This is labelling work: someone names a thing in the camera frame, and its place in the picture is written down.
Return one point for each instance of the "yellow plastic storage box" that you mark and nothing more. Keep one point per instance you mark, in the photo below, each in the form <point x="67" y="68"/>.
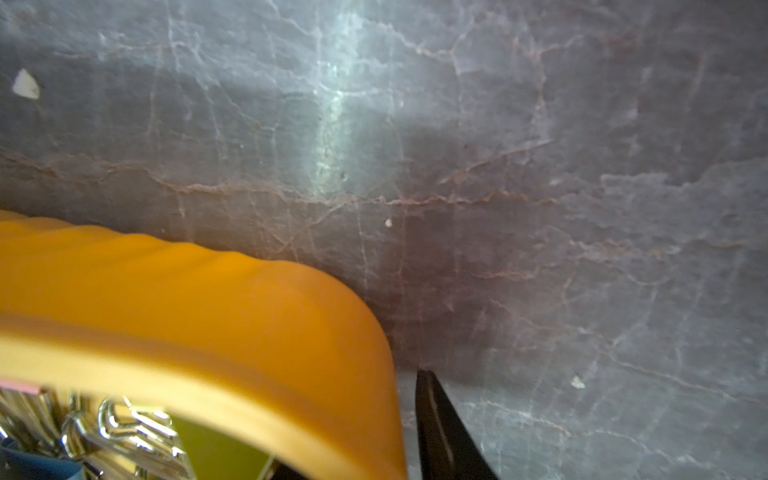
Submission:
<point x="278" y="355"/>

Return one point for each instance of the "pink binder clip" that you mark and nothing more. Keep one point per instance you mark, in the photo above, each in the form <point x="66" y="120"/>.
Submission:
<point x="119" y="439"/>

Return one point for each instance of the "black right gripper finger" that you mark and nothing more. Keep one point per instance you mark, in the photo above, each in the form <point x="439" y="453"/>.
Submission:
<point x="446" y="449"/>

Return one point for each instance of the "yellow binder clip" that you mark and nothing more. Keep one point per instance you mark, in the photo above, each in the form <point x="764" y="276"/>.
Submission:
<point x="214" y="455"/>

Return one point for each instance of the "blue binder clip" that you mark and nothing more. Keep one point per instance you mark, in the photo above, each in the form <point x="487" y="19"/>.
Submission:
<point x="19" y="465"/>

